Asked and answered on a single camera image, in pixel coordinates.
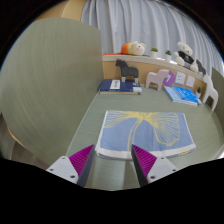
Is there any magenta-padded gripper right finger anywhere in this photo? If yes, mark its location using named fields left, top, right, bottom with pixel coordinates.
left=130, top=144, right=179, bottom=188

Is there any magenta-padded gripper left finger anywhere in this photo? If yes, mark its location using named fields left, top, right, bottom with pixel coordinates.
left=46, top=144, right=96, bottom=188

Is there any blue towel with yellow leaf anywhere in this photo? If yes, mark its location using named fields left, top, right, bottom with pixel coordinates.
left=94, top=110, right=197, bottom=160

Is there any light blue book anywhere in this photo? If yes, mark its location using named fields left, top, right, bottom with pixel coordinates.
left=162, top=85, right=198, bottom=107

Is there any bright blue book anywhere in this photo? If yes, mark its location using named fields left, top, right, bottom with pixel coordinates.
left=172, top=85, right=202, bottom=104

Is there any green divider panel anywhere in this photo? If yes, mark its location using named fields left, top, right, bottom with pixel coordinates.
left=0, top=17, right=104, bottom=166
left=211, top=67, right=224, bottom=128

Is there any small potted plant white pot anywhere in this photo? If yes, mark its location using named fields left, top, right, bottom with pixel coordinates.
left=149, top=47, right=159, bottom=60
left=195, top=86, right=203, bottom=99
left=164, top=49, right=173, bottom=63

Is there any pink wooden horse figure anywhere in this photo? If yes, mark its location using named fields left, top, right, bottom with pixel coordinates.
left=145, top=68, right=171, bottom=92

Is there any navy blue book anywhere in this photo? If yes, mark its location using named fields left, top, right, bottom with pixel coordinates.
left=98, top=78, right=143, bottom=96

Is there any large white wooden horse figure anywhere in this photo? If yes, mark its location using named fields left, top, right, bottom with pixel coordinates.
left=202, top=74, right=219, bottom=112

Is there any dark grey wooden horse figure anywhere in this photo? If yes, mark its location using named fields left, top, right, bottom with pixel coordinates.
left=115, top=58, right=140, bottom=84

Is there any wooden window ledge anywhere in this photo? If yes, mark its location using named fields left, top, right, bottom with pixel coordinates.
left=101, top=53, right=206, bottom=98

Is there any small dark grey horse figure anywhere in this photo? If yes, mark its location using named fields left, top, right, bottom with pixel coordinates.
left=195, top=59, right=207, bottom=76

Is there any white teddy bear black shirt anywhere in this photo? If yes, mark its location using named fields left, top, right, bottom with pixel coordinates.
left=173, top=41, right=199, bottom=73

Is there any orange and cream plush toy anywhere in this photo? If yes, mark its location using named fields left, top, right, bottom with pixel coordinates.
left=120, top=41, right=147, bottom=56

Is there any white pleated curtain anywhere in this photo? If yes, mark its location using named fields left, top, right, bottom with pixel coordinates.
left=81, top=0, right=224, bottom=76

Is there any white wall socket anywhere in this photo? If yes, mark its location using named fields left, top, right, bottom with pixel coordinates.
left=175, top=71, right=186, bottom=85
left=185, top=75, right=196, bottom=88

